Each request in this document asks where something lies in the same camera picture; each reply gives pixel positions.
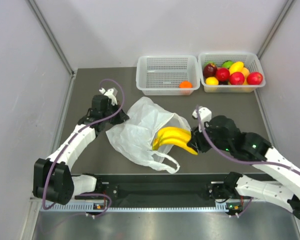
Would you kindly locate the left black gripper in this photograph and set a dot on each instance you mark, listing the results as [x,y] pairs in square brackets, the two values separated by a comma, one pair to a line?
[121,116]

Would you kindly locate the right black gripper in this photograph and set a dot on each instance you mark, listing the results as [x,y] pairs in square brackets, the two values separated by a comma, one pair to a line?
[196,140]

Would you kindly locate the yellow banana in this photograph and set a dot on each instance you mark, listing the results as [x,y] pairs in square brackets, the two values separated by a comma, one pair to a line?
[173,136]

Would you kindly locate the white plastic bag with fruit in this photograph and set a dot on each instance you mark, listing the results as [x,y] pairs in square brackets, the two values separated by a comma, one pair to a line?
[134,138]

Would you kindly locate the orange tangerine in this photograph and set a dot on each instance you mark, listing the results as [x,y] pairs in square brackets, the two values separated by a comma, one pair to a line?
[185,85]

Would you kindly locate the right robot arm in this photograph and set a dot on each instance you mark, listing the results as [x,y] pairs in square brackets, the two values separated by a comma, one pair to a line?
[248,148]

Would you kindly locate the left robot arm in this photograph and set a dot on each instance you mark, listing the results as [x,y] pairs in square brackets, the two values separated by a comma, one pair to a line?
[52,178]

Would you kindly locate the orange fruit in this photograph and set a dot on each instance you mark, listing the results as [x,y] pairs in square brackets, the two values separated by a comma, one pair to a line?
[245,72]

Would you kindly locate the white basket holding fruit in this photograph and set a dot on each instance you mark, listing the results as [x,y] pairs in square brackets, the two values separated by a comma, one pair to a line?
[250,60]

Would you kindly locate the empty white plastic basket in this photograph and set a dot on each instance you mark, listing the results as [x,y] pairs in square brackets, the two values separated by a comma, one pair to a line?
[161,75]

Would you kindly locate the yellow lemon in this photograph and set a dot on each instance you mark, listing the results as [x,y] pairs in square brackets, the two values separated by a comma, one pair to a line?
[211,81]

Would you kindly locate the dark red apple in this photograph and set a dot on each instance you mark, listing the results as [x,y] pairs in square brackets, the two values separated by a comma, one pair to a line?
[209,70]

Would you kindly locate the red apple middle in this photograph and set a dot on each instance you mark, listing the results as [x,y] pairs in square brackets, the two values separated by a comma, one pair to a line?
[222,74]

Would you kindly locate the red apple front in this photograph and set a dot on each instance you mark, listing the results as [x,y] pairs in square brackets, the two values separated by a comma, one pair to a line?
[237,78]

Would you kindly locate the green lime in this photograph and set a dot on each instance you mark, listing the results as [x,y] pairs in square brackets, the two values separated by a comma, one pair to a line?
[227,64]

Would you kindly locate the yellow mango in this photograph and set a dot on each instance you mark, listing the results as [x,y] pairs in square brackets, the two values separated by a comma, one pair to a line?
[236,67]

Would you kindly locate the red apple right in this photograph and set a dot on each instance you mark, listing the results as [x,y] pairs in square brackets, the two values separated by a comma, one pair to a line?
[254,78]

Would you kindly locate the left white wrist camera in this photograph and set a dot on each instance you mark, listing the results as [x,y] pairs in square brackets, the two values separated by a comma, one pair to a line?
[111,93]

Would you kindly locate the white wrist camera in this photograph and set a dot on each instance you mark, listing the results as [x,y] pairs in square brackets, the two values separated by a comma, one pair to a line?
[203,115]
[111,93]

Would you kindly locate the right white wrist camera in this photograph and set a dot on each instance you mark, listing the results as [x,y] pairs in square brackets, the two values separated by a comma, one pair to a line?
[203,115]

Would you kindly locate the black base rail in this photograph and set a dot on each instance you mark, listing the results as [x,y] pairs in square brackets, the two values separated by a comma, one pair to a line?
[162,190]

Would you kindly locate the grey slotted cable duct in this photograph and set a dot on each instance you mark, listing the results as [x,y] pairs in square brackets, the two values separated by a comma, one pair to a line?
[98,207]

